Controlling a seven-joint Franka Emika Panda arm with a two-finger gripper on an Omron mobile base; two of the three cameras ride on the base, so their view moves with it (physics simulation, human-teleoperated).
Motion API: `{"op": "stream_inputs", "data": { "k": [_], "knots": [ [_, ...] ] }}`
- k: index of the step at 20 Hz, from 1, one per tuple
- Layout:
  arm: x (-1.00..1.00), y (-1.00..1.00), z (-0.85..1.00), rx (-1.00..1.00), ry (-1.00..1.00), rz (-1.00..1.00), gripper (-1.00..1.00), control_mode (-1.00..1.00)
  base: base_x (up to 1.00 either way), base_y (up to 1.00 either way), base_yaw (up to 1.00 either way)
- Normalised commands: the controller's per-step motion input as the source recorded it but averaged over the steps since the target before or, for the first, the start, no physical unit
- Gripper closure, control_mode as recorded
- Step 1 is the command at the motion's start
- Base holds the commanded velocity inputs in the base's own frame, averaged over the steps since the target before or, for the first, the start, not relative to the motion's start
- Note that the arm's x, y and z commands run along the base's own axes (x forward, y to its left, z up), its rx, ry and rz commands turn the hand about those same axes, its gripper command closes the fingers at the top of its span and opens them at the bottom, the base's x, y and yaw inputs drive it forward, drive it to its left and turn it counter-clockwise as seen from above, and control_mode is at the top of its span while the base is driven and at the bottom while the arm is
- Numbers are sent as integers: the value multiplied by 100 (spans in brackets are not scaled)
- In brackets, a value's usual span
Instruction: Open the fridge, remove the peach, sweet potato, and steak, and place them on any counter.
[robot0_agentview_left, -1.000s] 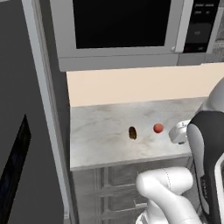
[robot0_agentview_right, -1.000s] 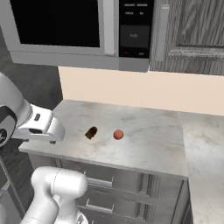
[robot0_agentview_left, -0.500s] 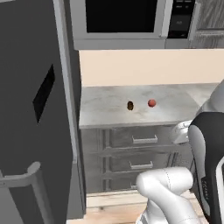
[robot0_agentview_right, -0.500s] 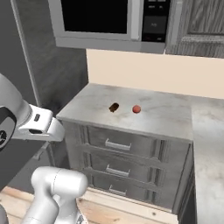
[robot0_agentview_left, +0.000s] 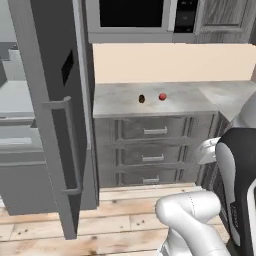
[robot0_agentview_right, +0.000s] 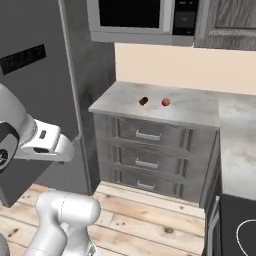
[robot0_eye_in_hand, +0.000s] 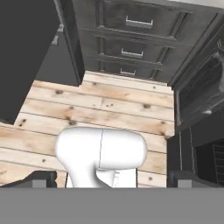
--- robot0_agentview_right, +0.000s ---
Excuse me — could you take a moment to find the grey drawer cabinet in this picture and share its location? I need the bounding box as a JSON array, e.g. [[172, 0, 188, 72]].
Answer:
[[88, 80, 222, 210]]

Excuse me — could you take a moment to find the silver drawer handle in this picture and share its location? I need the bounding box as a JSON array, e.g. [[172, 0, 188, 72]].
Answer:
[[136, 179, 156, 192], [134, 157, 160, 170], [135, 129, 162, 142]]

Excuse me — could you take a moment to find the dark grey fridge door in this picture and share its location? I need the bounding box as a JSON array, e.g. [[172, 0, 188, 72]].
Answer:
[[0, 0, 92, 196]]

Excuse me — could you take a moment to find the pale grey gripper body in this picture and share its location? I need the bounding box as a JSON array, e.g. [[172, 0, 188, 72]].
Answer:
[[54, 134, 76, 164]]

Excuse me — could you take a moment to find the grey wooden wall cupboard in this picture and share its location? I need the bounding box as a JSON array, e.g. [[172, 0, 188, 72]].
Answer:
[[194, 0, 256, 52]]

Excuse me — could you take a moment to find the dark grey fridge body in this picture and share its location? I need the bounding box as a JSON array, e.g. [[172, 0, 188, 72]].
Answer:
[[61, 0, 118, 196]]

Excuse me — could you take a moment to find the black hob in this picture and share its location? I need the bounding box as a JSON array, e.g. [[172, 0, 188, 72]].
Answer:
[[219, 193, 256, 256]]

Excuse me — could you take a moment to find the silver microwave oven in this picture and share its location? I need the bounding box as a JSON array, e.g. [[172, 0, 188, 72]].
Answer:
[[85, 0, 201, 47]]

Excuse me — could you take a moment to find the grey drawer front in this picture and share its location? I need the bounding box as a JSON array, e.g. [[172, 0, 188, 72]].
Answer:
[[117, 117, 183, 145], [119, 169, 177, 195], [118, 145, 180, 173]]

